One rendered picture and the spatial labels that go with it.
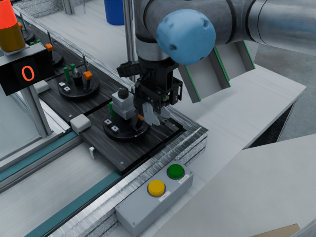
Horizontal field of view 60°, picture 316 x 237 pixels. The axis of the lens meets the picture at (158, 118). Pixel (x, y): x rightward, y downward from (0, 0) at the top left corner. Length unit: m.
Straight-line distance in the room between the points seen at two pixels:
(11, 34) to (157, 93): 0.32
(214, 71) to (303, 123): 1.64
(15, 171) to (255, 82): 0.95
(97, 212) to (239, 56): 0.71
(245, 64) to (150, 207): 0.63
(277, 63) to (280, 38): 2.76
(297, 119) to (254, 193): 1.72
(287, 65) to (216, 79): 2.27
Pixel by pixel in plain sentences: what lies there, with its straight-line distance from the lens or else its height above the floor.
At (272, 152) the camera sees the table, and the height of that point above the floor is 0.86.
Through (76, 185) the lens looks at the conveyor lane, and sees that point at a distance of 0.79.
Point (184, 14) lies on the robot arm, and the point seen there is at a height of 1.40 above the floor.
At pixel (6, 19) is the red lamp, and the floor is 1.33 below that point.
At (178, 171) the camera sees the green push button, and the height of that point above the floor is 0.97.
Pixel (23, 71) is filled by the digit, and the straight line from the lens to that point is 0.69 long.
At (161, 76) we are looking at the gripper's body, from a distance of 0.56.
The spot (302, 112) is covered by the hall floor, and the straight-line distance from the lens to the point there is 2.61.
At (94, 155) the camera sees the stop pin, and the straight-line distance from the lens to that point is 0.80.
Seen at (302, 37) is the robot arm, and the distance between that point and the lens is 0.38.
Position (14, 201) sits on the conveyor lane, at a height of 0.92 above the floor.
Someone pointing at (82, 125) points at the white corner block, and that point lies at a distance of 0.83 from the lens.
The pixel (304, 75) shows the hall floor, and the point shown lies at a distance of 3.08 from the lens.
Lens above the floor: 1.55
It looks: 44 degrees down
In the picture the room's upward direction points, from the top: straight up
